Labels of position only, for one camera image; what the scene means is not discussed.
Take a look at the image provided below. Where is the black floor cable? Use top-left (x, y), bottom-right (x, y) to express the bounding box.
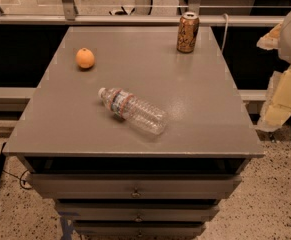
top-left (0, 156), bottom-right (33, 191)

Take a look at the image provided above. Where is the clear plastic water bottle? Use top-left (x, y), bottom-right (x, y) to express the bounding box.
top-left (98, 88), bottom-right (167, 135)

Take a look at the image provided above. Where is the middle grey drawer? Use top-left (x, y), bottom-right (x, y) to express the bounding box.
top-left (55, 202), bottom-right (219, 222)

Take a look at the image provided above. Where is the orange fruit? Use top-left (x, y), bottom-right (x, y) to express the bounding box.
top-left (76, 48), bottom-right (95, 69)

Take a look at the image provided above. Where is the bottom grey drawer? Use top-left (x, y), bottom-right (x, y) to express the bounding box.
top-left (74, 221), bottom-right (205, 237)

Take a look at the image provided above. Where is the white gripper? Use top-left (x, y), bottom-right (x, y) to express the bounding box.
top-left (256, 11), bottom-right (291, 132)

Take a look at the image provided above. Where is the gold soda can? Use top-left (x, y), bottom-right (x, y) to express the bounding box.
top-left (177, 12), bottom-right (199, 53)

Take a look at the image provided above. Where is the top grey drawer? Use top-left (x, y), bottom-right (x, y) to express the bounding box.
top-left (27, 174), bottom-right (241, 200)

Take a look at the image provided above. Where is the grey drawer cabinet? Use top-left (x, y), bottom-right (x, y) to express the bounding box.
top-left (4, 27), bottom-right (262, 237)

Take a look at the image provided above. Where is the grey drawer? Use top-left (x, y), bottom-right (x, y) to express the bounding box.
top-left (74, 221), bottom-right (205, 237)
top-left (55, 202), bottom-right (219, 222)
top-left (27, 174), bottom-right (241, 200)

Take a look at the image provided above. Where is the grey metal railing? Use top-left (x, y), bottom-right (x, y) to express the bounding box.
top-left (0, 0), bottom-right (291, 27)

